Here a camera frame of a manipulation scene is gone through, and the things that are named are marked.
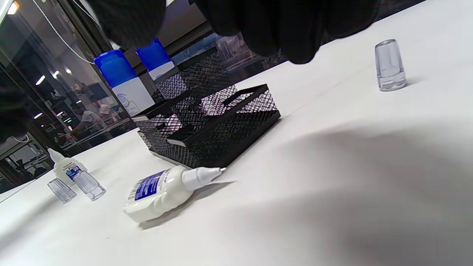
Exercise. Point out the person's right hand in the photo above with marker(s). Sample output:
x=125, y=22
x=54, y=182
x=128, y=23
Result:
x=288, y=26

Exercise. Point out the clear stationery cap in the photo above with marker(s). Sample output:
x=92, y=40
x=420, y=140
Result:
x=390, y=66
x=62, y=190
x=89, y=185

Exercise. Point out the tall white bottle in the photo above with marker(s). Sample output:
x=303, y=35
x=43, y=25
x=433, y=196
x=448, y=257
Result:
x=162, y=70
x=135, y=96

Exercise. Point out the small white glue bottle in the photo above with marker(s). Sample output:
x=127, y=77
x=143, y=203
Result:
x=166, y=192
x=64, y=168

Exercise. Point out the black mesh desk organizer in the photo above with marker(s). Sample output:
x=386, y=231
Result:
x=214, y=129

